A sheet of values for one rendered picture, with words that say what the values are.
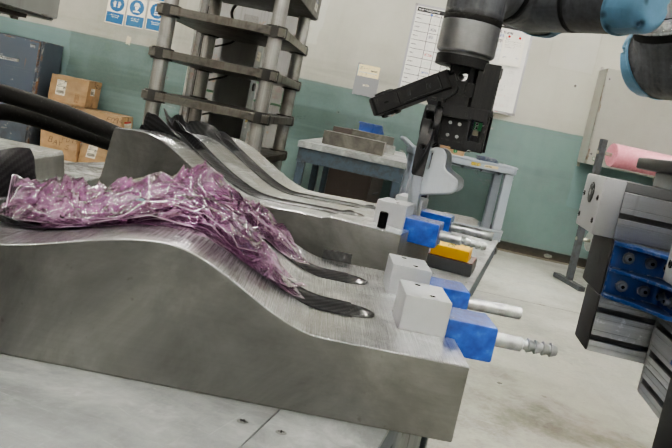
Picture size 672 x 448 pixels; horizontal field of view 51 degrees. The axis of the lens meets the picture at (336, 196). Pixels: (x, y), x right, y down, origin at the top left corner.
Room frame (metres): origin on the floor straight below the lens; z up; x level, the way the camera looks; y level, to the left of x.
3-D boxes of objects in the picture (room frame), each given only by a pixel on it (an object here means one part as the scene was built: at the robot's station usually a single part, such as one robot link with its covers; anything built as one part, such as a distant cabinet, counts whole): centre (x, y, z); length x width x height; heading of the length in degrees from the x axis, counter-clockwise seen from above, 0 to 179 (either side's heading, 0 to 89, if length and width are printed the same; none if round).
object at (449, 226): (0.93, -0.15, 0.89); 0.13 x 0.05 x 0.05; 75
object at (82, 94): (7.24, 2.62, 0.42); 0.86 x 0.33 x 0.83; 86
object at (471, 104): (0.93, -0.13, 1.05); 0.09 x 0.08 x 0.12; 75
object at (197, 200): (0.59, 0.14, 0.90); 0.26 x 0.18 x 0.08; 92
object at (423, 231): (0.82, -0.12, 0.89); 0.13 x 0.05 x 0.05; 75
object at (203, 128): (0.94, 0.12, 0.92); 0.35 x 0.16 x 0.09; 75
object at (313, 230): (0.96, 0.13, 0.87); 0.50 x 0.26 x 0.14; 75
